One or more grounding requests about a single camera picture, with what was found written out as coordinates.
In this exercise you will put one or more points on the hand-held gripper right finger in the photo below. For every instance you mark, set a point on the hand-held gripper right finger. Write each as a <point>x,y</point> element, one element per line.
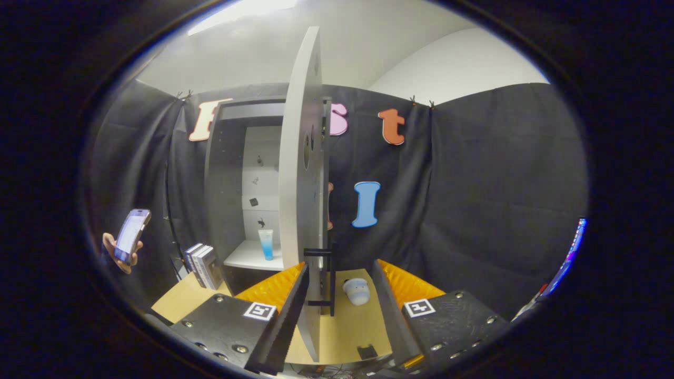
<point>392,316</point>

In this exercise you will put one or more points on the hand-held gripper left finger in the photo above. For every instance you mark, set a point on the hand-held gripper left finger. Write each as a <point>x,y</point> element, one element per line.
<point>284,326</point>

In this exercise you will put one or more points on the white and blue tube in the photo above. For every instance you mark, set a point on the white and blue tube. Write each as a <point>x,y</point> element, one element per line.
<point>266,246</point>

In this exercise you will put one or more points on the white cabinet door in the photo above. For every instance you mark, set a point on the white cabinet door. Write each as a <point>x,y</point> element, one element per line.
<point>300,184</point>

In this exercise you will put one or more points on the smartphone with lit screen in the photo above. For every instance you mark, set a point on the smartphone with lit screen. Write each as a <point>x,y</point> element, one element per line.
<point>131,234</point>

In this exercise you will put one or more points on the small black clip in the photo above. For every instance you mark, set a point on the small black clip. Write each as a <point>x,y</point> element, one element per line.
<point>367,351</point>

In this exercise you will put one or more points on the grey cabinet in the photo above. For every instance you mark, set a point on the grey cabinet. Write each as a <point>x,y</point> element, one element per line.
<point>224,200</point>

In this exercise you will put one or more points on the black backdrop cloth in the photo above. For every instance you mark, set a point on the black backdrop cloth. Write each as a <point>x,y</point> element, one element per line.
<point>474,200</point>

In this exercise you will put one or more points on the computer monitor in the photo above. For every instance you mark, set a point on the computer monitor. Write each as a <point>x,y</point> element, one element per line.
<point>574,252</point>

